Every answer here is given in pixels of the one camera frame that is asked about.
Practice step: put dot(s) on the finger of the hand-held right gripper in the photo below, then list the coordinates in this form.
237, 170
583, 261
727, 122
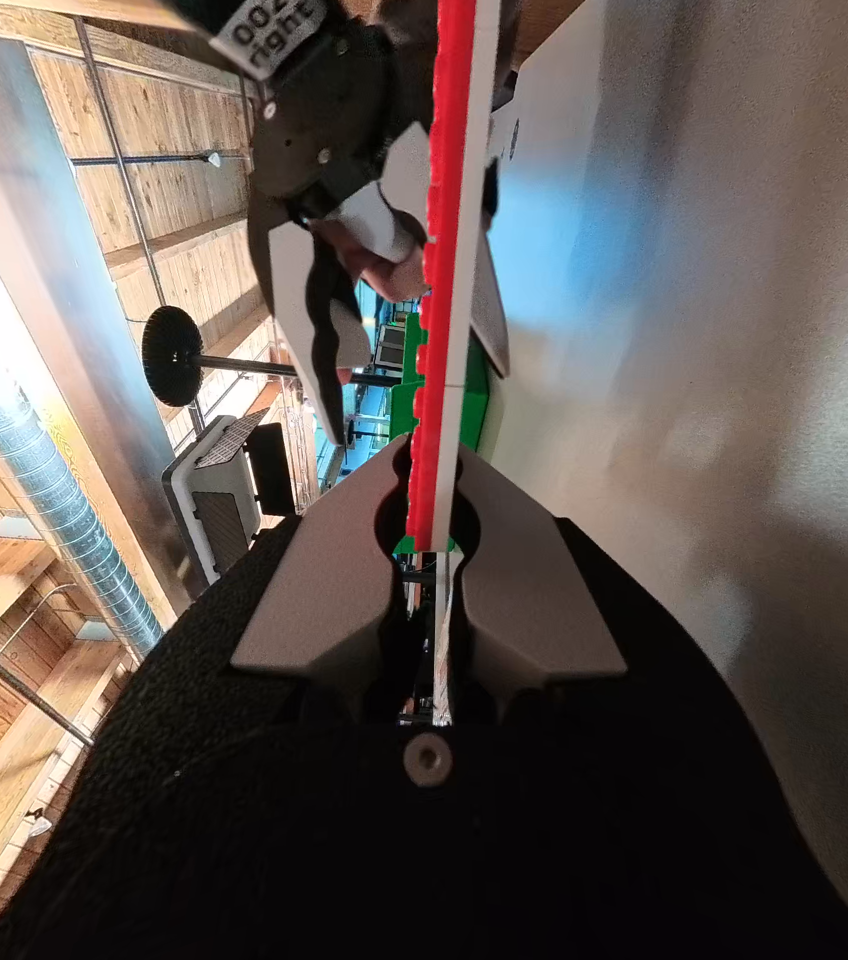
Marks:
495, 322
289, 285

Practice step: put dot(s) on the grey studio light panel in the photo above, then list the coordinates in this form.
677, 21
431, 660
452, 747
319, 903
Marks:
221, 517

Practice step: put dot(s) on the silver ventilation duct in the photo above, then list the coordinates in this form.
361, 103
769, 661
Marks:
56, 510

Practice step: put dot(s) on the red and white lego assembly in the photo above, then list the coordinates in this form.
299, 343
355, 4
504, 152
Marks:
439, 225

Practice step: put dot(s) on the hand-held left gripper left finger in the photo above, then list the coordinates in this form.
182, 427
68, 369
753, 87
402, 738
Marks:
319, 592

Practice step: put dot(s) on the black disc on pole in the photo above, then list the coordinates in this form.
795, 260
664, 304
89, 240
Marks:
169, 356

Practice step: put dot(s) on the green plastic bin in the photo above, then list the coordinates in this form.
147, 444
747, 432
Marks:
403, 405

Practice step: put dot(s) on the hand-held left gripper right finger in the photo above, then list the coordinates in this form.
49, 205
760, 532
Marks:
536, 600

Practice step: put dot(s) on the person's right hand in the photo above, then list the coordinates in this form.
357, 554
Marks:
398, 281

